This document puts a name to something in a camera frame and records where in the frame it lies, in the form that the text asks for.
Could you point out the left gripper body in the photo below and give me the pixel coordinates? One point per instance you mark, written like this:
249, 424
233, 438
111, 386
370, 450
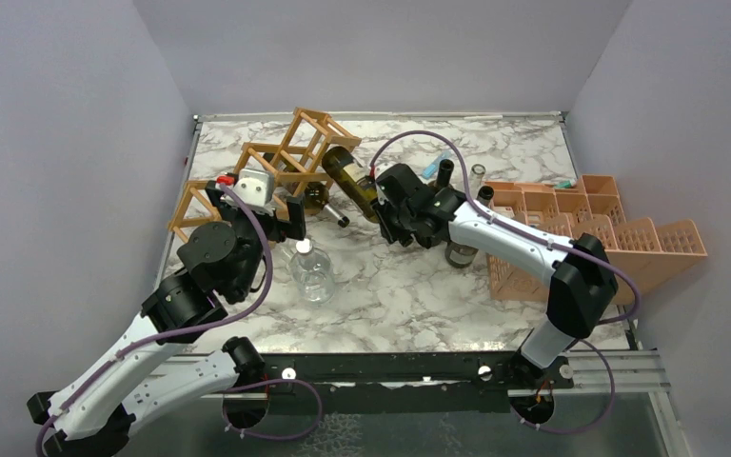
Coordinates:
275, 228

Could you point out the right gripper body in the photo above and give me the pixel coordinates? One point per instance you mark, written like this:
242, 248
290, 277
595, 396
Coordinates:
395, 223

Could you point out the clear round glass bottle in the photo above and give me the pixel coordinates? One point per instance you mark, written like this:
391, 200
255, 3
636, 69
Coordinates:
312, 271

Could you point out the green wine bottle black neck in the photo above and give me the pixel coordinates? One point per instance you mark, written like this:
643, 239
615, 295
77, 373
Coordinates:
353, 179

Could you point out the green wine bottle black top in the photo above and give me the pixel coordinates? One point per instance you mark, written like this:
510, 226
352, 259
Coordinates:
443, 176

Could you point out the green wine bottle brown label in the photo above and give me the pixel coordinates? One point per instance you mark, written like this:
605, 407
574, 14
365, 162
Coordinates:
316, 195

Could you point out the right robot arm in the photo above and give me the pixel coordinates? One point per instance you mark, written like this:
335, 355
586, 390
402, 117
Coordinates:
576, 272

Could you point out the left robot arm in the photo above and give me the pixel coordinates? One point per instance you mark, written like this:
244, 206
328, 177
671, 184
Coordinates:
222, 263

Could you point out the wooden wine rack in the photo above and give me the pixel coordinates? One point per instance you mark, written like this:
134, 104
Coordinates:
294, 164

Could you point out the green wine bottle silver neck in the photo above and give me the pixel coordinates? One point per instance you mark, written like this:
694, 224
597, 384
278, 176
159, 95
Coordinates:
462, 256

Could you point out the clear slim glass bottle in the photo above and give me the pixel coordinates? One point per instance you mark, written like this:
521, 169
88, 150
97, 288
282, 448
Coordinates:
476, 177

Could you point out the orange plastic crate rack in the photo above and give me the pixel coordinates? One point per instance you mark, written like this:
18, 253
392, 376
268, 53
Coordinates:
648, 254

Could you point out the blue highlighter pen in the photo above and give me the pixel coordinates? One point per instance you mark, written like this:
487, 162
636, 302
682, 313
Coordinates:
431, 170

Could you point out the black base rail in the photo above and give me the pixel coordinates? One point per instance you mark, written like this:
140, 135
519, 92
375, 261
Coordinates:
398, 382

